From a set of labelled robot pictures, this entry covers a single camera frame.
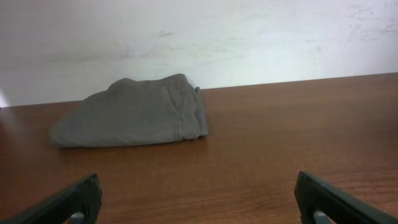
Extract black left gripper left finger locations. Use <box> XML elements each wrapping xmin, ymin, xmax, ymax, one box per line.
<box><xmin>1</xmin><ymin>174</ymin><xmax>102</xmax><ymax>224</ymax></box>

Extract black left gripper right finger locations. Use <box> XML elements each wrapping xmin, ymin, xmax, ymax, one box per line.
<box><xmin>294</xmin><ymin>171</ymin><xmax>397</xmax><ymax>224</ymax></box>

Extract folded grey shorts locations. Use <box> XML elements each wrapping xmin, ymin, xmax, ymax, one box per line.
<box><xmin>49</xmin><ymin>73</ymin><xmax>208</xmax><ymax>148</ymax></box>

